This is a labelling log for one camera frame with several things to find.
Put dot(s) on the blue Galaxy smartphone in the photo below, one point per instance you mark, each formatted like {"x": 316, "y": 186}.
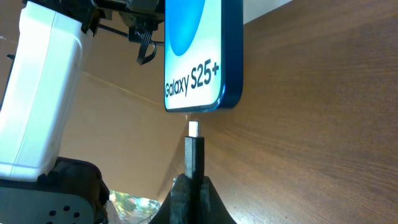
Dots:
{"x": 203, "y": 55}

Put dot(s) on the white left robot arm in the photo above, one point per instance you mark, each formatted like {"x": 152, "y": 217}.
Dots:
{"x": 37, "y": 184}

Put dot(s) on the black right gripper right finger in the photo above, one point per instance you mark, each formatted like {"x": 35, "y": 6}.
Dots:
{"x": 212, "y": 208}

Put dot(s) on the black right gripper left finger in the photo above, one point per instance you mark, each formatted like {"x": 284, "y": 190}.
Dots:
{"x": 176, "y": 207}

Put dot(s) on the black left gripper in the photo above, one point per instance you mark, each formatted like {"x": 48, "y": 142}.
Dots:
{"x": 140, "y": 16}

